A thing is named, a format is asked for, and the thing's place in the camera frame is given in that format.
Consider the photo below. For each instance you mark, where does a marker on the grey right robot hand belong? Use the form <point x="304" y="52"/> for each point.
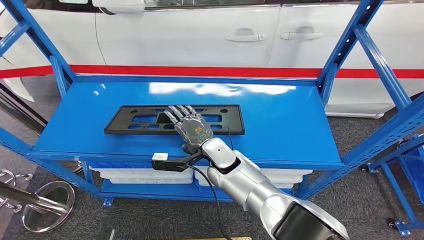
<point x="193" y="130"/>

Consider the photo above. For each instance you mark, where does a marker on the black plastic plate frame part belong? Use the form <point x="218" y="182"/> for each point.
<point x="126" y="127"/>

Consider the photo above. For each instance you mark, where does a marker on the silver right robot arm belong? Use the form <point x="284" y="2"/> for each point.
<point x="251" y="185"/>

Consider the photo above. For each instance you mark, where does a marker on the blue metal shelf rack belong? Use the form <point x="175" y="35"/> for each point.
<point x="281" y="126"/>
<point x="398" y="195"/>

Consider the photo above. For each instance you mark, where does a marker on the red barrier belt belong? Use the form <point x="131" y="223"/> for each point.
<point x="198" y="71"/>

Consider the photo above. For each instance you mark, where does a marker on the white car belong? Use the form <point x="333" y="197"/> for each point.
<point x="185" y="39"/>

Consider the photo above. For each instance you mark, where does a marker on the black left robot foot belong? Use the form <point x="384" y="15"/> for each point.
<point x="106" y="234"/>

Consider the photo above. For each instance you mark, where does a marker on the chrome star chair base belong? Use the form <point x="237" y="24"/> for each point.
<point x="13" y="198"/>

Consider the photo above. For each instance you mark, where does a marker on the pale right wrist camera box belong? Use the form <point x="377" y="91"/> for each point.
<point x="160" y="157"/>

